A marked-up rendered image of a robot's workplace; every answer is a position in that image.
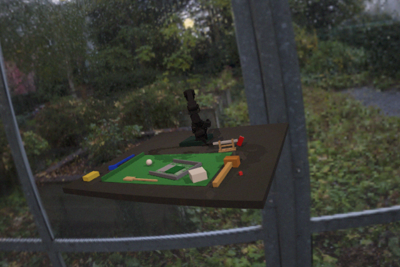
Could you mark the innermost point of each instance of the blue golf putter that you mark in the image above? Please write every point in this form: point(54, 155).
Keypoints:
point(116, 165)

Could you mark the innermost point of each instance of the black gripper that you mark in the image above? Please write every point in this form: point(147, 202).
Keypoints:
point(201, 133)

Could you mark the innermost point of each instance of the yellow rectangular block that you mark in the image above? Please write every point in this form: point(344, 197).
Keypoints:
point(91, 176)

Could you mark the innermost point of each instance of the beige square block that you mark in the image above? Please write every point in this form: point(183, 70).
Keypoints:
point(197, 174)

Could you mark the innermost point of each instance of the green putting mat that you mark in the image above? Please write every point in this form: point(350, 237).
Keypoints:
point(211, 162)

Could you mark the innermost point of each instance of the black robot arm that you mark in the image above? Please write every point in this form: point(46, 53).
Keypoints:
point(193, 109)

